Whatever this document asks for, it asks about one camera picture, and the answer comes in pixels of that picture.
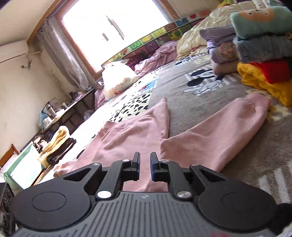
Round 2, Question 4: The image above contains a dark side table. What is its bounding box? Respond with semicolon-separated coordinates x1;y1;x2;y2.
20;87;96;151

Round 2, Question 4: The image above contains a cartoon mouse printed blanket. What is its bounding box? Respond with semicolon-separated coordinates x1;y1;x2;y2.
75;49;292;205

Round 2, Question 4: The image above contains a small white plastic bag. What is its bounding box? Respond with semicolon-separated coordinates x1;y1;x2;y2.
82;109;95;120

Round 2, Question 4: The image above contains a red folded garment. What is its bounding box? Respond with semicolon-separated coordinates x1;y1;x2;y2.
251;58;292;85

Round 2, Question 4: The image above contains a denim folded garment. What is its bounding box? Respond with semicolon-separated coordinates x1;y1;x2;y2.
235;34;292;64

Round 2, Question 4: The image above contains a beige folded garment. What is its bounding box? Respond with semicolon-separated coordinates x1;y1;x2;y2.
212;61;241;75

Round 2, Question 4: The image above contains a wooden chair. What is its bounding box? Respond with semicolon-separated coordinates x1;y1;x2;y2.
0;144;20;170

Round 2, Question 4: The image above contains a cream quilt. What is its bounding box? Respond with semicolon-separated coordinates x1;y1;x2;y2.
177;0;274;56

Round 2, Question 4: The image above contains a teal folded garment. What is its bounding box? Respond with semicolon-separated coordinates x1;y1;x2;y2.
230;6;290;39

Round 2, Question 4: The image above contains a pink sweatshirt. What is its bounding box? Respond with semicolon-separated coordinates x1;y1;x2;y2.
53;93;272;193

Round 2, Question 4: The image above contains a lilac flower print garment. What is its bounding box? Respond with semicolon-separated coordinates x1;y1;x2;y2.
206;40;239;64

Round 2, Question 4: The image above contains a yellow knit sweater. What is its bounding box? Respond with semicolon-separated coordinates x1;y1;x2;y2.
237;60;292;107

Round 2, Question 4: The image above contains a light blue plastic bag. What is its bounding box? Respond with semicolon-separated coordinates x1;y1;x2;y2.
39;109;52;130

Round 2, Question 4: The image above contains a purple folded garment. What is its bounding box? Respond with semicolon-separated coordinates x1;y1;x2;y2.
199;26;238;46

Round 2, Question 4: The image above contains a white air conditioner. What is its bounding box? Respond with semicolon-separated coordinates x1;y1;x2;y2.
0;40;28;64

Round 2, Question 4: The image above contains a yellow plush toy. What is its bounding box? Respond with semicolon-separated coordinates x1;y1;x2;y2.
216;0;235;8

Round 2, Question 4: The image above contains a yellow folded garment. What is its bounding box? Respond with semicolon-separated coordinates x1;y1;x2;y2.
37;126;70;168

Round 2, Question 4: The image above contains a green and white storage box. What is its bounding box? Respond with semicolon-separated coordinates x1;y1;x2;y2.
4;143;46;190

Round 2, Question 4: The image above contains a lilac duvet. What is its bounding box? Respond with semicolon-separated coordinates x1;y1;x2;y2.
94;41;180;107

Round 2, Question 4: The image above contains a dark folded garment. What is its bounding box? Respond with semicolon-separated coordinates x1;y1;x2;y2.
46;137;76;164

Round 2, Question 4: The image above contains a silver thermos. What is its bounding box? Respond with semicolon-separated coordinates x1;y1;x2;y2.
43;102;57;118

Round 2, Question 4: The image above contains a colourful alphabet foam mat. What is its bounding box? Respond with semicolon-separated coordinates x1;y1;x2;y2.
101;9;211;69

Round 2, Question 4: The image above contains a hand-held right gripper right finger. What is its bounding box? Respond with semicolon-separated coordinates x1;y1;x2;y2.
150;152;228;201

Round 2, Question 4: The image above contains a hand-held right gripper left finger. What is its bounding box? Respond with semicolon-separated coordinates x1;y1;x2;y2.
60;151;141;200

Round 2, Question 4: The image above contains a sheer curtain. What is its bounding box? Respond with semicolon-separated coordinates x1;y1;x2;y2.
39;16;96;90

